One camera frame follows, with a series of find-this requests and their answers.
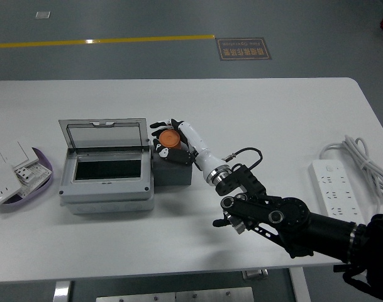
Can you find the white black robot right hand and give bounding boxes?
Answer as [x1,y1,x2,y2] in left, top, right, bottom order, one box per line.
[149,118,226,181]

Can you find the orange cylinder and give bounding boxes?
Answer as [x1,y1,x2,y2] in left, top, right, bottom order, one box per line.
[158,129,182,151]

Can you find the grey box with clear lid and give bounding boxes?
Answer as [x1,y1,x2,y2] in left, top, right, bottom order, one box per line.
[58,118,156,215]

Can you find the dark grey cube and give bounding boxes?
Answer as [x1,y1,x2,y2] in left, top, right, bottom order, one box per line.
[152,140,194,187]

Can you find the purple tray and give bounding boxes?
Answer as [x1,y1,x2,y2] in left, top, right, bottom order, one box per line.
[1,147,54,214]

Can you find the white table leg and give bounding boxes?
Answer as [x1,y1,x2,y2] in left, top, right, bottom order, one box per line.
[52,280,73,302]
[288,267,312,302]

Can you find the white socket module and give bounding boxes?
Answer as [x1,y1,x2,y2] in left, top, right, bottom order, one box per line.
[13,163,51,191]

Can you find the black table control panel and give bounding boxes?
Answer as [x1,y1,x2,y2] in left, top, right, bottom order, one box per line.
[333,264,365,274]

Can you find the large white socket panel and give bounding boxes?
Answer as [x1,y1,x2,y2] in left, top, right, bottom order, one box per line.
[0,162,22,211]

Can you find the metal table bracket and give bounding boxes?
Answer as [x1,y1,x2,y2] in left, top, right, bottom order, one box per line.
[243,269,269,281]

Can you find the grey metal base plate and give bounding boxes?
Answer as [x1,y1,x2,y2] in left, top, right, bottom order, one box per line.
[96,286,255,302]

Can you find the white power strip cable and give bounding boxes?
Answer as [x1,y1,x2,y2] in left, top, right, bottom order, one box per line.
[319,135,383,215]

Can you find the white switch plate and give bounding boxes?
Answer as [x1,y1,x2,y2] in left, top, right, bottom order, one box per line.
[0,141,40,172]

